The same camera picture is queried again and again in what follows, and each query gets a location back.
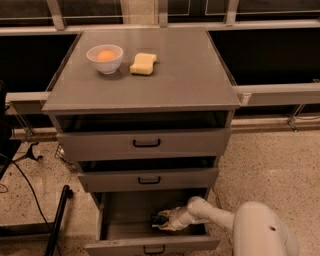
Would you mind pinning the yellow sponge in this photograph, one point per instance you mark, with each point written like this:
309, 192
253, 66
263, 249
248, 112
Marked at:
143, 64

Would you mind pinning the grey drawer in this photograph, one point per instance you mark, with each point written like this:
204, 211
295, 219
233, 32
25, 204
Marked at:
125, 229
148, 174
144, 135

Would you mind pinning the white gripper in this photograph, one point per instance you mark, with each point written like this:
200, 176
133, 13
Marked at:
177, 218

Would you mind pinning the white ceramic bowl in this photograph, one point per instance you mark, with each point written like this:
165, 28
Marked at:
107, 67

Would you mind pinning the black tripod foot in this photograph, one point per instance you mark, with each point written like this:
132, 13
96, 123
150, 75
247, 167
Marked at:
30, 154

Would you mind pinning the black pole stand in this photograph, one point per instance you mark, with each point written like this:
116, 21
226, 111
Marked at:
65, 195

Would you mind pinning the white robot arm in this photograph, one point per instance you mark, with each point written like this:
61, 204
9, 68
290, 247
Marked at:
257, 230

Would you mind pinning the grey drawer cabinet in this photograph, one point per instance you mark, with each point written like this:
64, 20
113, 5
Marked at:
187, 77

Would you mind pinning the dark blue rxbar wrapper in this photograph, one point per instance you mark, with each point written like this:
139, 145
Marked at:
158, 220

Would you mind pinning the grey top drawer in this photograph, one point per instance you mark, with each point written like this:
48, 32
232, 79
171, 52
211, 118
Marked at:
144, 135

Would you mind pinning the grey bottom drawer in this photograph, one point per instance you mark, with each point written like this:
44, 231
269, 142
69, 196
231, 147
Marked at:
125, 229

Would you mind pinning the grey middle drawer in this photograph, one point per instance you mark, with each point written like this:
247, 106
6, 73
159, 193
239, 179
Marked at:
148, 174

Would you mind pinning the metal window railing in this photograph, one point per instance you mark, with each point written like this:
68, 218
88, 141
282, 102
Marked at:
25, 17

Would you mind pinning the orange fruit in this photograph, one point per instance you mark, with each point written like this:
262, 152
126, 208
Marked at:
106, 55

